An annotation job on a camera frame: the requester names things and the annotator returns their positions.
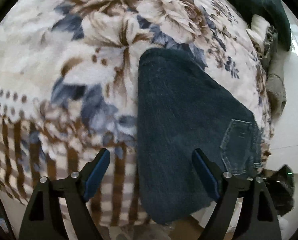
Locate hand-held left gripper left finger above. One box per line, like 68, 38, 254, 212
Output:
18, 148, 111, 240

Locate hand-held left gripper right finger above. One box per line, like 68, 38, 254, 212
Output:
192, 148, 282, 240

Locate dark blue jeans pants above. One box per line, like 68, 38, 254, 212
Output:
136, 47, 264, 225

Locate white headboard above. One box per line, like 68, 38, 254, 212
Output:
264, 2, 298, 175

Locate floral bed blanket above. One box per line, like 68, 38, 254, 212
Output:
0, 0, 276, 230

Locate dark grey garment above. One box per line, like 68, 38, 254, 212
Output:
260, 25, 279, 65

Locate white cloth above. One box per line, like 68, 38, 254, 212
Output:
246, 14, 271, 45

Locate small dark teal pillow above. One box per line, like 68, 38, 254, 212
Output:
255, 0, 292, 52

